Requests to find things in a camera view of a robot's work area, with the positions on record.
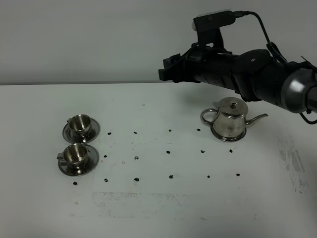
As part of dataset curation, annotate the far stainless steel teacup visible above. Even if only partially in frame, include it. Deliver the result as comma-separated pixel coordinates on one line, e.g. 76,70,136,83
67,114,92,137

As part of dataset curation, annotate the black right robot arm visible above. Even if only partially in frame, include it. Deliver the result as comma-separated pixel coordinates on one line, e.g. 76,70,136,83
158,46,317,113

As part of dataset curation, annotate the stainless steel teacup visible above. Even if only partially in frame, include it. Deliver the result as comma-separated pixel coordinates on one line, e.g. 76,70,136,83
67,114,92,137
57,143,89,169

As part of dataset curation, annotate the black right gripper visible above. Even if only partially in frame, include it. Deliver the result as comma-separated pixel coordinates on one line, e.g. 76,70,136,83
158,43,237,87

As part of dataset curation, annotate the near stainless steel saucer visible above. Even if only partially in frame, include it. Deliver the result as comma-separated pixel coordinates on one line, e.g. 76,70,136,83
58,144,99,177

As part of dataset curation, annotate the near stainless steel teacup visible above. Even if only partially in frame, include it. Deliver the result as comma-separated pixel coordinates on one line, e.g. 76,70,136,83
57,143,89,169

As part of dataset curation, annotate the stainless steel saucer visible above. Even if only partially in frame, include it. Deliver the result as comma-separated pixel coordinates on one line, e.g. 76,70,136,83
62,119,101,143
58,144,99,177

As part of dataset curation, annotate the black right camera cable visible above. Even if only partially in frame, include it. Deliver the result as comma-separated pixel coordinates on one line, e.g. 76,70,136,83
234,10,317,125

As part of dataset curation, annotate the far stainless steel saucer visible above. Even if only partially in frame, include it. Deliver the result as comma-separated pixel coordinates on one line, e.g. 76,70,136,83
62,119,101,143

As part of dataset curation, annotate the stainless steel teapot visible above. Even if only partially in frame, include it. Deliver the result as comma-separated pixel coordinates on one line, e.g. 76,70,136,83
200,97,268,137

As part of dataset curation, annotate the steel teapot saucer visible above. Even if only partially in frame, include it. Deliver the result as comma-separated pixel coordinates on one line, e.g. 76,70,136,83
210,126,247,142

